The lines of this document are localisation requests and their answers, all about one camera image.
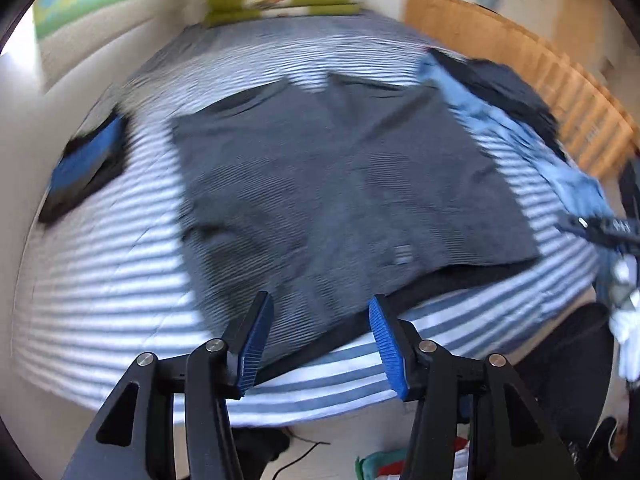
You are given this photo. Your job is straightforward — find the pile of blue dark clothes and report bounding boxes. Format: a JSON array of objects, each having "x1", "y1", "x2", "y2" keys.
[{"x1": 419, "y1": 52, "x2": 608, "y2": 221}]

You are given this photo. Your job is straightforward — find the black cloth on floor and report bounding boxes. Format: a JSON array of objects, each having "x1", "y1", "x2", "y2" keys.
[{"x1": 231, "y1": 426, "x2": 292, "y2": 480}]

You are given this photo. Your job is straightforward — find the person's right hand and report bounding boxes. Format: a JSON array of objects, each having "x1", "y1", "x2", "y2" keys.
[{"x1": 607, "y1": 252, "x2": 640, "y2": 382}]

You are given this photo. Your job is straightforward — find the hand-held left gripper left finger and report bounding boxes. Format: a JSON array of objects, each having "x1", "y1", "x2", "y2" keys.
[{"x1": 62, "y1": 290, "x2": 275, "y2": 480}]

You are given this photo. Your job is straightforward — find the folded green quilt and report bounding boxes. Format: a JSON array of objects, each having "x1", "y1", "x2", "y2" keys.
[{"x1": 202, "y1": 0, "x2": 368, "y2": 28}]

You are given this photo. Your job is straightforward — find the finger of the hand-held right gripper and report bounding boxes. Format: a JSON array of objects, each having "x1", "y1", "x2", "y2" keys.
[{"x1": 557, "y1": 212, "x2": 640, "y2": 250}]

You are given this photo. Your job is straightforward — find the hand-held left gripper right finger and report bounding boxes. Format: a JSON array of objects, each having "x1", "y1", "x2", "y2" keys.
[{"x1": 367, "y1": 295, "x2": 581, "y2": 480}]

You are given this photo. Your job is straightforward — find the blue white striped bed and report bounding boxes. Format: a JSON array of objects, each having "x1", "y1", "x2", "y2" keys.
[{"x1": 10, "y1": 12, "x2": 608, "y2": 428}]

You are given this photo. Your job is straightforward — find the black garment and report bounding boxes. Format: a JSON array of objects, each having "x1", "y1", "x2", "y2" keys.
[{"x1": 430, "y1": 49, "x2": 568, "y2": 161}]

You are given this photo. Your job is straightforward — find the grey shirt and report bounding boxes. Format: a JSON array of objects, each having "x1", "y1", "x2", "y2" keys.
[{"x1": 169, "y1": 72, "x2": 543, "y2": 386}]

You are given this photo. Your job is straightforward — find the green and red bag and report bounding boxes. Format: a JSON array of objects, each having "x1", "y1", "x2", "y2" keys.
[{"x1": 354, "y1": 435, "x2": 473, "y2": 480}]

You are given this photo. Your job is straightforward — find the wooden slatted headboard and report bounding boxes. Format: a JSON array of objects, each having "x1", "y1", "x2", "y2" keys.
[{"x1": 402, "y1": 0, "x2": 638, "y2": 181}]

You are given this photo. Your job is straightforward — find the person's dark trouser leg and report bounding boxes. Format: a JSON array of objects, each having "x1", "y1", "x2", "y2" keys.
[{"x1": 515, "y1": 302, "x2": 618, "y2": 461}]

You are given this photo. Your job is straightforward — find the person's black shoe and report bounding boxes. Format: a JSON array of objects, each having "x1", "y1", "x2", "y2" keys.
[{"x1": 590, "y1": 416, "x2": 622, "y2": 471}]

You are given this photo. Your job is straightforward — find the black cable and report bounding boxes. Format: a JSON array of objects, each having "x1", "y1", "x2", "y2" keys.
[{"x1": 282, "y1": 427, "x2": 332, "y2": 466}]

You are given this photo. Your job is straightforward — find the folded black and blue clothes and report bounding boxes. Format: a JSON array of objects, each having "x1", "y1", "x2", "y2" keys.
[{"x1": 37, "y1": 110, "x2": 132, "y2": 225}]

